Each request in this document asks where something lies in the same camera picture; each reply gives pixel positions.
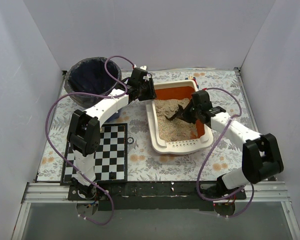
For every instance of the black white chessboard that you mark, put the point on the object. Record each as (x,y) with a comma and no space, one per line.
(112,154)

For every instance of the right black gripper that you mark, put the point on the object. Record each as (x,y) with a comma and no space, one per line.
(187,114)

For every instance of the white orange litter box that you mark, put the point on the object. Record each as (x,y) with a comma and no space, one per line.
(176,136)

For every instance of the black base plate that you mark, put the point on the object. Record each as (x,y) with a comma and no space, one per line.
(152,195)

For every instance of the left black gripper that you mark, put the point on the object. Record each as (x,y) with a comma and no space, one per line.
(147,90)

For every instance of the red toy car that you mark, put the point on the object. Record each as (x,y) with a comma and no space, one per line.
(194,79)

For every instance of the black chess piece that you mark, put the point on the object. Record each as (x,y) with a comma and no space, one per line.
(112,175)

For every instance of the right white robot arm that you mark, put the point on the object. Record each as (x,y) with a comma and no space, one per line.
(261,157)

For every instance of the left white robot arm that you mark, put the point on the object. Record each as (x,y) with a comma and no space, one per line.
(84,133)

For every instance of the blue trash bin with bag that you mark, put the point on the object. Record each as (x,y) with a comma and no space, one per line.
(92,75)

